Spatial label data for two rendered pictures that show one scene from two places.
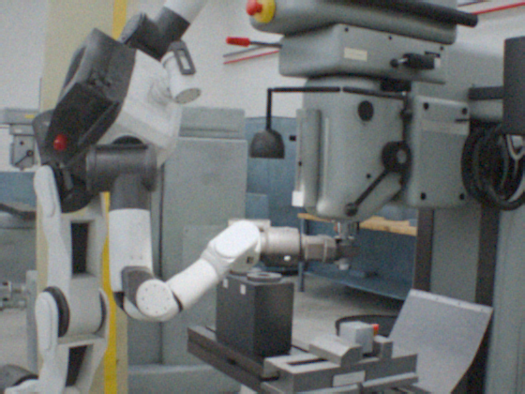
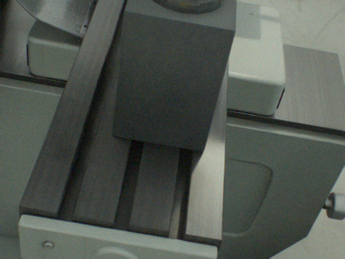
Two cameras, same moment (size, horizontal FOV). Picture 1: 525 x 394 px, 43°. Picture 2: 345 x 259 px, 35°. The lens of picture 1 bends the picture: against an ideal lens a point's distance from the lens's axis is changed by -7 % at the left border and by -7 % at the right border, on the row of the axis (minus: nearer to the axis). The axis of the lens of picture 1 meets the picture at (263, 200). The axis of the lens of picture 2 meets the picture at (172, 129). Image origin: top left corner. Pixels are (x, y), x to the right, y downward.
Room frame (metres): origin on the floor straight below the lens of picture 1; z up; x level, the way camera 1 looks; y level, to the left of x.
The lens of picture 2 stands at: (2.42, 0.32, 1.43)
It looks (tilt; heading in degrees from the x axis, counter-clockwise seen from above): 43 degrees down; 208
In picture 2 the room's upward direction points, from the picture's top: 11 degrees clockwise
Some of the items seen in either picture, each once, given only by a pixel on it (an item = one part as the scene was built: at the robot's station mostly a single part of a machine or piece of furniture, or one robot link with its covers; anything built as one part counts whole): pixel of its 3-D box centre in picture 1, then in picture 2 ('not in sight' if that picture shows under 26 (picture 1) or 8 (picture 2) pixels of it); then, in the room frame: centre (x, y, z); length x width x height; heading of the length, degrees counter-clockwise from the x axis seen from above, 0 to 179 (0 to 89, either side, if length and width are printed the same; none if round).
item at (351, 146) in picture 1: (349, 148); not in sight; (1.61, -0.19, 1.47); 0.21 x 0.19 x 0.32; 30
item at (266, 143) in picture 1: (267, 143); not in sight; (1.47, 0.00, 1.47); 0.07 x 0.07 x 0.06
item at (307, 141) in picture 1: (307, 157); not in sight; (1.55, -0.09, 1.44); 0.04 x 0.04 x 0.21; 30
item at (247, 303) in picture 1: (253, 308); (177, 32); (1.90, 0.02, 1.04); 0.22 x 0.12 x 0.20; 30
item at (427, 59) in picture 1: (410, 62); not in sight; (1.52, -0.31, 1.66); 0.12 x 0.04 x 0.04; 120
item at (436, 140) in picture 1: (411, 152); not in sight; (1.70, -0.35, 1.47); 0.24 x 0.19 x 0.26; 30
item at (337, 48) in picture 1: (364, 59); not in sight; (1.63, -0.22, 1.68); 0.34 x 0.24 x 0.10; 120
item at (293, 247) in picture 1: (304, 249); not in sight; (1.59, -0.09, 1.24); 0.13 x 0.12 x 0.10; 7
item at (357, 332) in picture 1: (355, 337); not in sight; (1.55, -0.22, 1.05); 0.06 x 0.05 x 0.06; 30
